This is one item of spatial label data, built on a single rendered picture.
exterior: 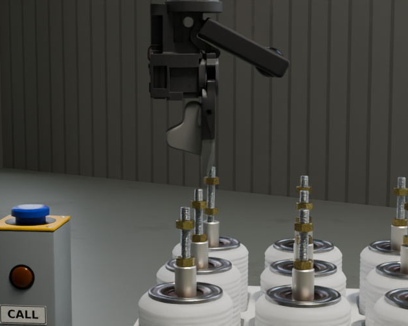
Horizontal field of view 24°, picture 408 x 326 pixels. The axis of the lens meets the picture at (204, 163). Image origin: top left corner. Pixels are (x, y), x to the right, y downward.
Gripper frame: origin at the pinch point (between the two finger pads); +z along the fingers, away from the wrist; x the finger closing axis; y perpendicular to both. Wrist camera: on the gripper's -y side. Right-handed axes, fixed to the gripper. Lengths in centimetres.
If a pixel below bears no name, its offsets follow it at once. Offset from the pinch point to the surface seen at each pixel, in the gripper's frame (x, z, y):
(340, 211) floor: -164, 35, -44
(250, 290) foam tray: -5.7, 17.2, -5.6
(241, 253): 1.4, 10.7, -3.9
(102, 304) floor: -63, 35, 19
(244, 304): 0.9, 17.3, -4.3
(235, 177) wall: -203, 30, -15
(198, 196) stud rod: 11.0, 2.1, 1.6
